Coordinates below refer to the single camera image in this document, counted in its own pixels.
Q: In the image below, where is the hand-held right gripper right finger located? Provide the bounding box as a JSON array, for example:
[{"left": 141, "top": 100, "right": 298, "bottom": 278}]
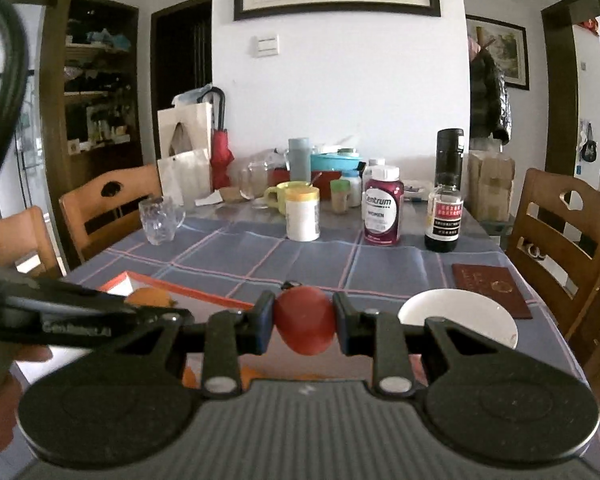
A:
[{"left": 331, "top": 291, "right": 531, "bottom": 401}]

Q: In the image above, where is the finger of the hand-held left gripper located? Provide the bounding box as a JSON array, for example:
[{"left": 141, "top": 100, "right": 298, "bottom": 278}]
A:
[{"left": 80, "top": 287, "right": 153, "bottom": 321}]

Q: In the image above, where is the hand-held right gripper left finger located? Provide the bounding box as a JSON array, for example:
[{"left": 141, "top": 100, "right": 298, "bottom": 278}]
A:
[{"left": 87, "top": 290, "right": 276, "bottom": 401}]

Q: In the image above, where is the orange cardboard box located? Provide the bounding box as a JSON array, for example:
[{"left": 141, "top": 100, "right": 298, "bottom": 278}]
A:
[{"left": 97, "top": 270, "right": 426, "bottom": 391}]

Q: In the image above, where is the red tomato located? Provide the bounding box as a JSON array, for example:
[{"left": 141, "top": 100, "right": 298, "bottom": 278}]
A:
[{"left": 272, "top": 285, "right": 337, "bottom": 356}]

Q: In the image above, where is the large orange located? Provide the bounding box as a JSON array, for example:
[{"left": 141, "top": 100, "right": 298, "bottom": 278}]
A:
[{"left": 124, "top": 286, "right": 178, "bottom": 311}]

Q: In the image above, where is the white floral bowl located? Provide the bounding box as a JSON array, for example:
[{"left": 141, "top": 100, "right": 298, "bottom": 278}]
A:
[{"left": 397, "top": 288, "right": 519, "bottom": 351}]

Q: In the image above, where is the white canister yellow lid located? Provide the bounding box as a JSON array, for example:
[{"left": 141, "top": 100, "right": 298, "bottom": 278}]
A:
[{"left": 285, "top": 185, "right": 322, "bottom": 242}]

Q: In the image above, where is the purple vitamin bottle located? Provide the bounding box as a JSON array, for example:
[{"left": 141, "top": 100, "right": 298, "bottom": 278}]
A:
[{"left": 362, "top": 165, "right": 405, "bottom": 247}]

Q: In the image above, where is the yellow-green mug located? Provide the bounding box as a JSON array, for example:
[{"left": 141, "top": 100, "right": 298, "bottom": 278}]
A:
[{"left": 263, "top": 181, "right": 313, "bottom": 217}]

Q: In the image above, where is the small jar green lid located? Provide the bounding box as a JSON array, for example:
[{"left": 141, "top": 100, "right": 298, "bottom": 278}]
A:
[{"left": 330, "top": 179, "right": 351, "bottom": 214}]

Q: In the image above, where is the small white bottle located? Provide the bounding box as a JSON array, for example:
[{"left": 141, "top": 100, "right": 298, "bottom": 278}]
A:
[{"left": 341, "top": 170, "right": 363, "bottom": 208}]

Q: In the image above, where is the plain white paper bag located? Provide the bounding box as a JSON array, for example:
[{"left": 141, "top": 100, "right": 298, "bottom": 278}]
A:
[{"left": 156, "top": 149, "right": 213, "bottom": 207}]

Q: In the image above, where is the red tin box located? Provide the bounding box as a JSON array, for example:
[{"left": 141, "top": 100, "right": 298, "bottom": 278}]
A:
[{"left": 272, "top": 167, "right": 343, "bottom": 186}]

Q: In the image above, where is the dark red booklet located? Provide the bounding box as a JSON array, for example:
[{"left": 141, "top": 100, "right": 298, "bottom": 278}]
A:
[{"left": 452, "top": 263, "right": 533, "bottom": 320}]

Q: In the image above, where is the teal plastic container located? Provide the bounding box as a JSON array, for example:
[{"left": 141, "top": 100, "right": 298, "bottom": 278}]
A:
[{"left": 310, "top": 152, "right": 363, "bottom": 176}]

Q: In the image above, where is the grey bottle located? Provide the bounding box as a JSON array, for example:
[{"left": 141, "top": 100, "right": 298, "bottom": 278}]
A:
[{"left": 287, "top": 137, "right": 312, "bottom": 183}]

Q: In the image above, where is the red folded umbrella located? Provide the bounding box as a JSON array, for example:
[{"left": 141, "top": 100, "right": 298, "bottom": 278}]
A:
[{"left": 202, "top": 87, "right": 235, "bottom": 191}]

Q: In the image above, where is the dark wooden shelf cabinet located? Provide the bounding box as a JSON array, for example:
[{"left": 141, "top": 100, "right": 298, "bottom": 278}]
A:
[{"left": 40, "top": 0, "right": 143, "bottom": 268}]

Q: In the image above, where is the white paper bag with cutout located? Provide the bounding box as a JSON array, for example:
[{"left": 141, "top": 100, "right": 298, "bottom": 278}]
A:
[{"left": 157, "top": 102, "right": 216, "bottom": 158}]

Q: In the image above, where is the black thermos flask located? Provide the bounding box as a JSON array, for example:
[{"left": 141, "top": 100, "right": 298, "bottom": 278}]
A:
[{"left": 435, "top": 128, "right": 466, "bottom": 196}]

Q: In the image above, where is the brown cardboard box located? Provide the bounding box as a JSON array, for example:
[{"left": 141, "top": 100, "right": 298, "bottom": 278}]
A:
[{"left": 467, "top": 150, "right": 516, "bottom": 223}]

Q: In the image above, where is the dark puffer jacket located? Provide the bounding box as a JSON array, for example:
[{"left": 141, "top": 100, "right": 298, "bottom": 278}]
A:
[{"left": 469, "top": 35, "right": 511, "bottom": 143}]

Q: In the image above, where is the dark hanging bag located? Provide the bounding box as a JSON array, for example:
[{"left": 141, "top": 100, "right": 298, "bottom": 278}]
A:
[{"left": 580, "top": 120, "right": 598, "bottom": 163}]

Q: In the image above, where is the framed landscape painting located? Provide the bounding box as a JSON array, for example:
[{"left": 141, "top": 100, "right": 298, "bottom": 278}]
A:
[{"left": 466, "top": 14, "right": 530, "bottom": 92}]

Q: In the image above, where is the black cable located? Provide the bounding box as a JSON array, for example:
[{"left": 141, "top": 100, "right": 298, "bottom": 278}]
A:
[{"left": 0, "top": 0, "right": 28, "bottom": 226}]

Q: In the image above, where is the white light switch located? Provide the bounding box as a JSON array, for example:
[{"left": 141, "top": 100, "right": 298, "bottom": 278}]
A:
[{"left": 250, "top": 35, "right": 280, "bottom": 58}]

